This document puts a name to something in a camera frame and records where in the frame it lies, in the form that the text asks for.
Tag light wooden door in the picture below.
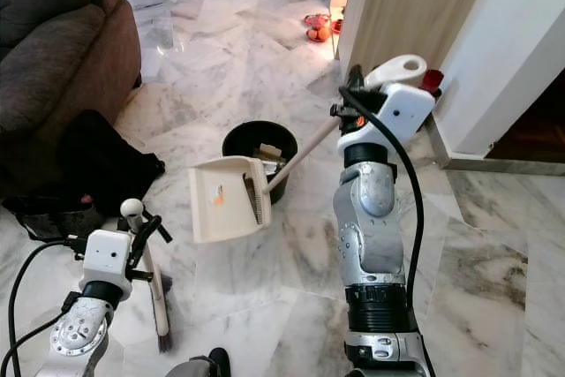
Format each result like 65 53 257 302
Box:
336 0 501 101

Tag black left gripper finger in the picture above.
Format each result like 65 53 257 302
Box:
134 215 162 254

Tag dark brown sofa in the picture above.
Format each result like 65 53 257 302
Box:
0 0 143 198

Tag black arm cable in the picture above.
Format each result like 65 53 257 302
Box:
352 85 426 309
0 237 94 377

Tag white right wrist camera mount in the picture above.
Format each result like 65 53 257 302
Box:
336 82 437 162

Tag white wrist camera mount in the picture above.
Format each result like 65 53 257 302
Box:
336 82 437 162
81 229 134 295

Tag beige long-handled dustpan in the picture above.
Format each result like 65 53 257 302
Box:
187 54 428 245

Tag small red object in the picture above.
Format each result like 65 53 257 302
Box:
418 67 445 98

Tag grey black robot foot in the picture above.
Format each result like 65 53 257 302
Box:
165 347 231 377

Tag black mesh bag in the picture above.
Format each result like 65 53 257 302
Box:
4 192 94 242

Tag black cloth bag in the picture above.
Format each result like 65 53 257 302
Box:
56 109 167 220

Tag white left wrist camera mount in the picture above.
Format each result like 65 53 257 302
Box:
81 229 134 295

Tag beige broom with purple bristles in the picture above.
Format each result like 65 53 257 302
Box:
121 198 174 352

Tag tan cardboard piece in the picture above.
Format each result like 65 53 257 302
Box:
255 142 286 167

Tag dark brown bar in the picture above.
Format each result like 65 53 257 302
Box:
242 173 262 220

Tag black round bucket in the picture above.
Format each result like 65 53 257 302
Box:
222 120 299 205

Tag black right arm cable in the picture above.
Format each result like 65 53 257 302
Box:
352 85 426 309

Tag red orange toys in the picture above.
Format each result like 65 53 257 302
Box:
302 10 343 45

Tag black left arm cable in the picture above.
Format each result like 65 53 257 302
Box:
0 237 94 377

